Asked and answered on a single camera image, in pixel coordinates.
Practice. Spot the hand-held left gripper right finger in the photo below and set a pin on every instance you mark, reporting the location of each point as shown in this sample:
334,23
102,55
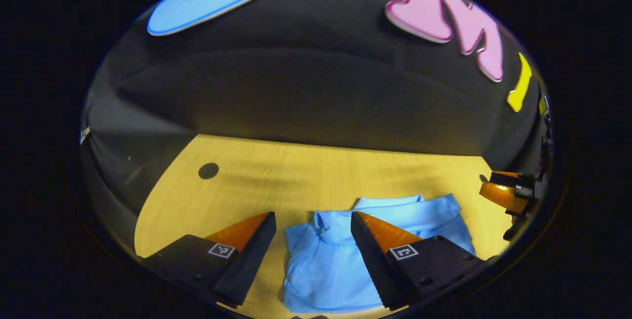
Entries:
373,259

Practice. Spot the light blue T-shirt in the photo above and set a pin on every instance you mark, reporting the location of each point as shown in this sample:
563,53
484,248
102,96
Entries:
326,269

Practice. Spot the metal cloth clip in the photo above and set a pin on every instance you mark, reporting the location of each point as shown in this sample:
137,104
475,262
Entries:
84,135

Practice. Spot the large black table grommet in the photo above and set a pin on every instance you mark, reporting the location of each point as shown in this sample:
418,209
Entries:
208,171

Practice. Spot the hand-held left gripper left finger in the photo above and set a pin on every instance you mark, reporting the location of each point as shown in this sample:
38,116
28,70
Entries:
252,257

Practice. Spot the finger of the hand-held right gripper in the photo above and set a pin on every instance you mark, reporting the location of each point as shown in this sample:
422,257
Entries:
501,193

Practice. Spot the black backdrop cloth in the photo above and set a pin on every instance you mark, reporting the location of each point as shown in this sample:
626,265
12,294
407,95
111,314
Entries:
296,92

